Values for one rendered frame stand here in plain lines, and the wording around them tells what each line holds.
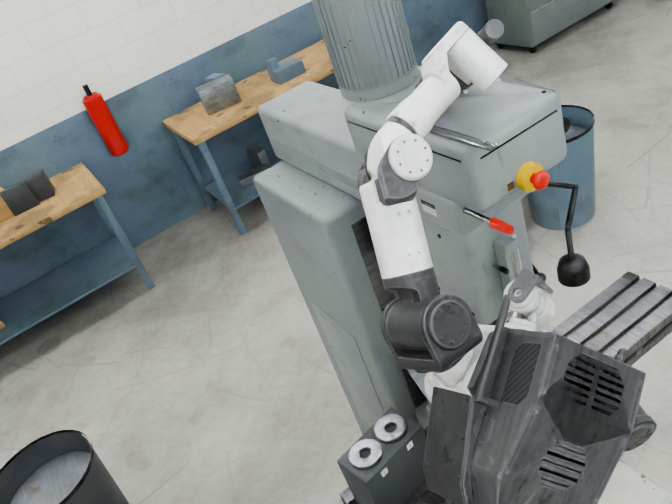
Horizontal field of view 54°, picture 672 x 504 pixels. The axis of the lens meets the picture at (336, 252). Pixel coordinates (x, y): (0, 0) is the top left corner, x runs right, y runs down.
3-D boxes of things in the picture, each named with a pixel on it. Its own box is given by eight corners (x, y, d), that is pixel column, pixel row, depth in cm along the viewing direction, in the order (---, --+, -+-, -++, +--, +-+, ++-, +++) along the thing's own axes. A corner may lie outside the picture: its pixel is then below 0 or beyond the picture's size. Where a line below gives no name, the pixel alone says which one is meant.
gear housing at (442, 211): (542, 187, 152) (536, 150, 147) (463, 240, 145) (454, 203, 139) (448, 154, 178) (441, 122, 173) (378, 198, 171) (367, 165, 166)
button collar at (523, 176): (546, 183, 135) (542, 158, 132) (525, 197, 133) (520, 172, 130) (538, 180, 136) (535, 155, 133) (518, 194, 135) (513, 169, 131)
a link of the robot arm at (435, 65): (485, 63, 124) (443, 111, 120) (450, 31, 123) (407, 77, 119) (501, 47, 117) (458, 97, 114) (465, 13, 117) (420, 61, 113)
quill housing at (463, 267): (543, 290, 171) (525, 187, 154) (484, 334, 165) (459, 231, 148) (491, 264, 186) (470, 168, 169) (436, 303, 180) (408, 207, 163)
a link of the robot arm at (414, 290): (407, 275, 104) (428, 359, 104) (452, 262, 107) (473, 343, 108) (372, 280, 114) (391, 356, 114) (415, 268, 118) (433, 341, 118)
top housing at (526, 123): (573, 158, 139) (564, 87, 131) (482, 219, 131) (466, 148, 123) (433, 117, 177) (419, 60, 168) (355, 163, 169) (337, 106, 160)
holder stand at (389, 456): (437, 467, 186) (421, 421, 175) (385, 525, 176) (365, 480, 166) (406, 447, 195) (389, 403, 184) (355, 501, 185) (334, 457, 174)
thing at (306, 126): (478, 189, 173) (463, 121, 162) (412, 232, 166) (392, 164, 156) (326, 129, 236) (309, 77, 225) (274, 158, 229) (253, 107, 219)
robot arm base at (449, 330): (463, 389, 104) (498, 332, 108) (408, 337, 100) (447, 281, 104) (413, 381, 117) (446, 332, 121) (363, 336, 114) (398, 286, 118)
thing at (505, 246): (529, 305, 164) (516, 238, 153) (517, 314, 163) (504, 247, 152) (517, 299, 167) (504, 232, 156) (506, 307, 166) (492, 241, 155)
